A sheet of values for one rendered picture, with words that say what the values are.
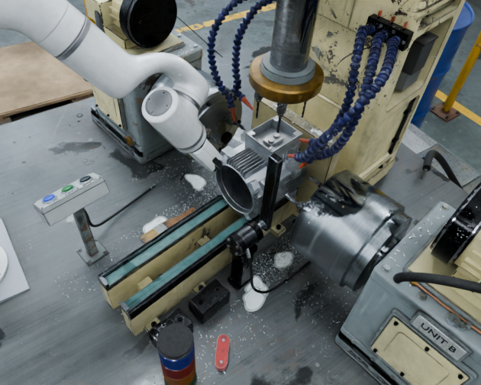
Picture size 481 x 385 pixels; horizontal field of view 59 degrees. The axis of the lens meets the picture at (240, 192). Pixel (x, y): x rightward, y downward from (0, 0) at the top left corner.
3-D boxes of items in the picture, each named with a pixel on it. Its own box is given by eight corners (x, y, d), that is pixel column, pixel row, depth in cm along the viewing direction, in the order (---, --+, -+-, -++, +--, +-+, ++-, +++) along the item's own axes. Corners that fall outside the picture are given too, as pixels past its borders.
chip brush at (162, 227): (190, 205, 142) (190, 203, 142) (200, 214, 140) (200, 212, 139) (138, 238, 132) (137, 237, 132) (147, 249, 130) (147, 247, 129)
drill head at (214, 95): (181, 96, 162) (178, 34, 144) (249, 147, 146) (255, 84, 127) (124, 124, 150) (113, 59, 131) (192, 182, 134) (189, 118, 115)
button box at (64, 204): (99, 187, 118) (92, 170, 116) (111, 192, 113) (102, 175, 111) (40, 219, 110) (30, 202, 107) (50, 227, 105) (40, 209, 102)
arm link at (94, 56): (92, -14, 80) (198, 85, 101) (46, 56, 78) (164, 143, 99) (114, -20, 74) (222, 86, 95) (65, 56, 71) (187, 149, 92)
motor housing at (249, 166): (258, 163, 140) (264, 117, 126) (301, 197, 132) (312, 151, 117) (211, 192, 131) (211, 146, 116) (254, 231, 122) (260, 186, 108)
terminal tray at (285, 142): (272, 134, 127) (276, 114, 122) (299, 153, 122) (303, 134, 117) (243, 151, 121) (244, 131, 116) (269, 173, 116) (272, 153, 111)
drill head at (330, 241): (316, 197, 133) (334, 135, 114) (435, 285, 114) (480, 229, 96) (259, 241, 120) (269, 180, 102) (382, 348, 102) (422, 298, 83)
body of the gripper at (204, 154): (165, 137, 103) (185, 156, 113) (192, 160, 98) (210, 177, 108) (185, 113, 103) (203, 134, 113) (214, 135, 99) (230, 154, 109)
